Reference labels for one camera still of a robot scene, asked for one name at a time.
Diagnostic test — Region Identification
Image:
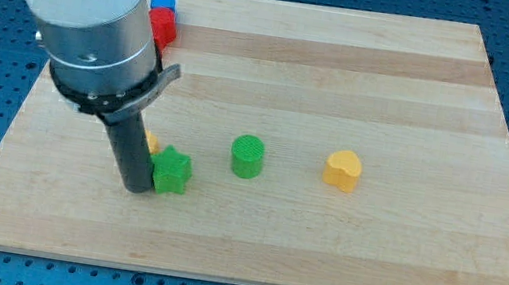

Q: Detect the red block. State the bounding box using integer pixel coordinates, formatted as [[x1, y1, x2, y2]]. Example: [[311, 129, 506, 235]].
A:
[[148, 7, 177, 51]]

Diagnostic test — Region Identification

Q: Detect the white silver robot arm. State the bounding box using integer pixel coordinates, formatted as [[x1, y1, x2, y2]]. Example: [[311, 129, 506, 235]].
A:
[[26, 0, 181, 193]]

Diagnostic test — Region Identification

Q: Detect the green star block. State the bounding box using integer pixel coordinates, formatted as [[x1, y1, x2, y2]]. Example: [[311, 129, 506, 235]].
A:
[[152, 145, 193, 194]]

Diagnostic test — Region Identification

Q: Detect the yellow heart block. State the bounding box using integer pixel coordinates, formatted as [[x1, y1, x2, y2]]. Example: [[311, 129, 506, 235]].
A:
[[321, 150, 363, 193]]

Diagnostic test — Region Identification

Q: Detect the blue cube block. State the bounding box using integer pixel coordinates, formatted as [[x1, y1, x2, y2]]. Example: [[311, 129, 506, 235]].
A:
[[150, 0, 177, 12]]

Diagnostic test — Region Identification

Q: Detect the light wooden board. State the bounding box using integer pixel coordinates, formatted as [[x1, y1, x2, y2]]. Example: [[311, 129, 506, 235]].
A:
[[0, 0, 509, 285]]

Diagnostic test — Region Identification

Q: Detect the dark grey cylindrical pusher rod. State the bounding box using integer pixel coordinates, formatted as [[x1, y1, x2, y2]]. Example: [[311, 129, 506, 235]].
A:
[[103, 112, 154, 194]]

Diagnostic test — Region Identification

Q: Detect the yellow hexagon block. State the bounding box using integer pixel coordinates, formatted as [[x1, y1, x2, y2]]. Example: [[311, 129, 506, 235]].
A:
[[145, 130, 161, 155]]

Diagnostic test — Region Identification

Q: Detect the green cylinder block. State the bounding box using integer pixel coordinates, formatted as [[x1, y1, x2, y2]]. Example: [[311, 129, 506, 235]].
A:
[[230, 134, 265, 179]]

